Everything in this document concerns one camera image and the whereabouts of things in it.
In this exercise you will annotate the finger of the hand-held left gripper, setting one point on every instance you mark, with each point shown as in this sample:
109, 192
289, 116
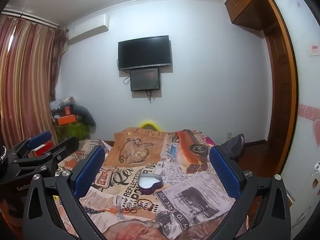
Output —
40, 138
62, 150

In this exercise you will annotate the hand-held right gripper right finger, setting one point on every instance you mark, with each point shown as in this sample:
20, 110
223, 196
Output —
225, 172

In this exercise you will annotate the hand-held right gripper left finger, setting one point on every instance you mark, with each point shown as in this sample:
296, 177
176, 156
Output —
88, 170

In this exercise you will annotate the purple heart-shaped tin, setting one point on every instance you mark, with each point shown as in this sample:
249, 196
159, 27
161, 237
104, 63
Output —
150, 180

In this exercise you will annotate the red box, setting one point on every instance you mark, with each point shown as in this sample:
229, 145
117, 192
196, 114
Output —
44, 148

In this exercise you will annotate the green box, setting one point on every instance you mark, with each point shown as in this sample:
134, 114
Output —
72, 131

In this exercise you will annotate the orange box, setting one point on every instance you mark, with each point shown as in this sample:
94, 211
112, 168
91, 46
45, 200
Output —
65, 120

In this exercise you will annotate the magenta cloth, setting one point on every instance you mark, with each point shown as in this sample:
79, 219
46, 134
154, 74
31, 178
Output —
210, 140

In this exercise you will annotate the grey plush toy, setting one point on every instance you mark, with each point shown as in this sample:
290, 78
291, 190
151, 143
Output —
85, 117

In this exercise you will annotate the striped brown curtain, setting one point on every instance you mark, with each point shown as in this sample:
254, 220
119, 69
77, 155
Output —
25, 80

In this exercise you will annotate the printed newspaper pattern blanket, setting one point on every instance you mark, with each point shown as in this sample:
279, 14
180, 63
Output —
150, 160

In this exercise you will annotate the yellow round object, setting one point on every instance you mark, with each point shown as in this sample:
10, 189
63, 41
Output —
150, 125

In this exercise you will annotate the white appliance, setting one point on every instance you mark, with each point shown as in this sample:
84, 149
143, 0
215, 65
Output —
313, 180

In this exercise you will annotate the wooden door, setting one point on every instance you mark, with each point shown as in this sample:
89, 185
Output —
280, 92

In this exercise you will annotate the white air conditioner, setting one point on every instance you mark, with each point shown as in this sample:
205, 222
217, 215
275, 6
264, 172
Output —
90, 28

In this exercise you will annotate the wooden overhead cabinet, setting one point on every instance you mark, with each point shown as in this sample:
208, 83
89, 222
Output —
247, 7

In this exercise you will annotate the white wall outlet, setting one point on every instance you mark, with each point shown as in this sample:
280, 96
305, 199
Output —
228, 134

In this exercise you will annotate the pink heart wall sticker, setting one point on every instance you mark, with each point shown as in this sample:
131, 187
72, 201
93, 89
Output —
310, 115

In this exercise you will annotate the small black wall monitor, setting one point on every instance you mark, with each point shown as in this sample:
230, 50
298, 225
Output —
145, 80

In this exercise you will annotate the large black wall television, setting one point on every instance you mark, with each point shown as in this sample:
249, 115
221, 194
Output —
145, 52

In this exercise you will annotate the wall switch with red label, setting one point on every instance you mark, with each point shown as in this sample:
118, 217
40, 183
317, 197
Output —
314, 49

